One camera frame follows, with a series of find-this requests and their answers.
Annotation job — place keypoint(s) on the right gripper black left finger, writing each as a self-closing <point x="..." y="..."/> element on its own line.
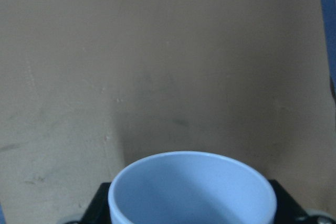
<point x="98" y="210"/>

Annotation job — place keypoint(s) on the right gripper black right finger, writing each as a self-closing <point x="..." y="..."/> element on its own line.
<point x="290" y="212"/>

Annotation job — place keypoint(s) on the light blue cup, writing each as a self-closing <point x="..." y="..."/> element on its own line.
<point x="191" y="187"/>

